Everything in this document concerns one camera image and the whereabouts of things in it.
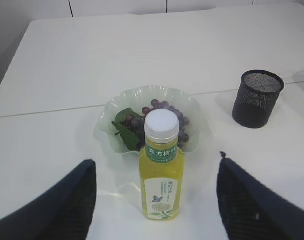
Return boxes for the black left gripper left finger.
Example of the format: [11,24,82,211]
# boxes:
[0,159,96,240]

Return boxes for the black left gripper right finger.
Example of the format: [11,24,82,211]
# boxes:
[216,152,304,240]

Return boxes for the black mesh pen holder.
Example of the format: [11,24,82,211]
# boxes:
[232,69,284,129]

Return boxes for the purple grape bunch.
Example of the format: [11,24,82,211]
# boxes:
[111,99,190,152]

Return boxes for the green tea bottle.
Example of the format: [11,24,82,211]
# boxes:
[139,109,184,221]

